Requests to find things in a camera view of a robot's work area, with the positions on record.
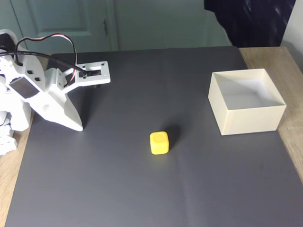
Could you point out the yellow cube block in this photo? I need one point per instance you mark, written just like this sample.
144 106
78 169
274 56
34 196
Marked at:
159 144

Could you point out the white open box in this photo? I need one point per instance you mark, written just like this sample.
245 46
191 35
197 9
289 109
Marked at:
251 119

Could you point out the pale green door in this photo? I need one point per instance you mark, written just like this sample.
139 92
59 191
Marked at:
66 16

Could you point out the dark grey mat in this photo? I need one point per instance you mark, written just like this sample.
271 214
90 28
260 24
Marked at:
142 184

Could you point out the black cloth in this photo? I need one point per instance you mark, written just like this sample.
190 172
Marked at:
253 21

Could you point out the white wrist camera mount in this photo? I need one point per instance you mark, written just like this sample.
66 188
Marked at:
93 79

